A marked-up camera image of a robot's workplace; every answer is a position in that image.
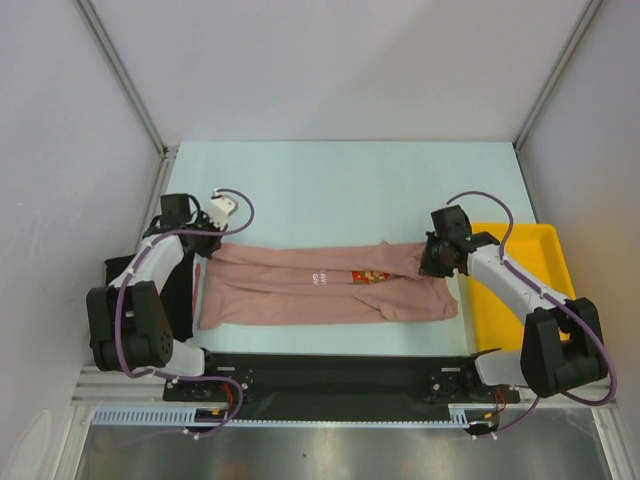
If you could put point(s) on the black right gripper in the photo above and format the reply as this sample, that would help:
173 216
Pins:
427 267

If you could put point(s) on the white slotted cable duct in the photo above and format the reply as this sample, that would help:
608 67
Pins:
208 417

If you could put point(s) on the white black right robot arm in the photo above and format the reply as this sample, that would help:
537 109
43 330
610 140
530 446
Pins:
562 346

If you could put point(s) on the aluminium corner post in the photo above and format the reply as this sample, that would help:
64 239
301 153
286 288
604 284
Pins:
107 48
560 66

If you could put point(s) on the right aluminium corner post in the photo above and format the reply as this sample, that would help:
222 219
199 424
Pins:
560 66

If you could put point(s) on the folded black t shirt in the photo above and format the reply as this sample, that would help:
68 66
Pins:
167 317

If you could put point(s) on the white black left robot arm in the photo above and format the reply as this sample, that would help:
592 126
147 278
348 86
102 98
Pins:
141 320

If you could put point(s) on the left aluminium corner post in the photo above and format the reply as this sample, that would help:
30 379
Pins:
107 48

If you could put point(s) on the yellow plastic tray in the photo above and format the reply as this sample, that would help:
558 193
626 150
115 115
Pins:
537 248

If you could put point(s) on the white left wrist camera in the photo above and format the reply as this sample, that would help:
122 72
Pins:
220 209

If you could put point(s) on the pink t shirt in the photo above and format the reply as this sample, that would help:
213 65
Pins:
256 286

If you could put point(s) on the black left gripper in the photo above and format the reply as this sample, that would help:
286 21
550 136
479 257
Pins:
207 251

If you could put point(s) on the aluminium frame rail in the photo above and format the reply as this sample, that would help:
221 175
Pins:
101 388

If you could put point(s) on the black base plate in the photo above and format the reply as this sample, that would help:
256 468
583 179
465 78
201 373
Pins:
350 386

